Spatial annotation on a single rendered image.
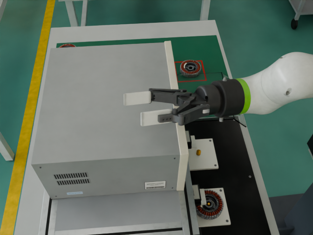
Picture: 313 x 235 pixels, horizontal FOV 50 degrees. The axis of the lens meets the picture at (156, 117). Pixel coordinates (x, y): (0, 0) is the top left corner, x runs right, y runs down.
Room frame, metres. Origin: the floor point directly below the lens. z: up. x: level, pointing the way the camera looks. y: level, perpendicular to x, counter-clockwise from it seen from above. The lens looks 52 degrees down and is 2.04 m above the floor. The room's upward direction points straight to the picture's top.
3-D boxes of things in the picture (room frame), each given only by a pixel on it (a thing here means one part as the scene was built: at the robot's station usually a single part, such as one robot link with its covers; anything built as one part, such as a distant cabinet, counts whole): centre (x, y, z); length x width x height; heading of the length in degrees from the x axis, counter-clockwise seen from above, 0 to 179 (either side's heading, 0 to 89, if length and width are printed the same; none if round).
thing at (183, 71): (1.32, -0.18, 0.77); 0.11 x 0.11 x 0.04
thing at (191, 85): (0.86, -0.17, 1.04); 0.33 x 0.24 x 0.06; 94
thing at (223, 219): (0.54, -0.20, 0.78); 0.15 x 0.15 x 0.01; 4
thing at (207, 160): (0.78, -0.18, 0.78); 0.15 x 0.15 x 0.01; 4
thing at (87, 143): (0.65, 0.13, 1.22); 0.44 x 0.39 x 0.20; 4
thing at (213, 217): (0.54, -0.20, 0.80); 0.11 x 0.11 x 0.04
